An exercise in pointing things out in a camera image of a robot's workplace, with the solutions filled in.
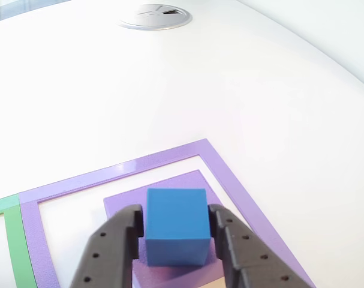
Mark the purple square frame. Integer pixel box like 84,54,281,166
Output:
19,137,317,288

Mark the round silver cable grommet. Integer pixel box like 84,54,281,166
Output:
118,3,194,32

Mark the green square frame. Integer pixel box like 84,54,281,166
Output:
0,193,38,288

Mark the small blue cube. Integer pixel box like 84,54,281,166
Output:
145,188,212,267

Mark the purple block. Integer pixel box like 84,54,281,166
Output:
103,169,225,288

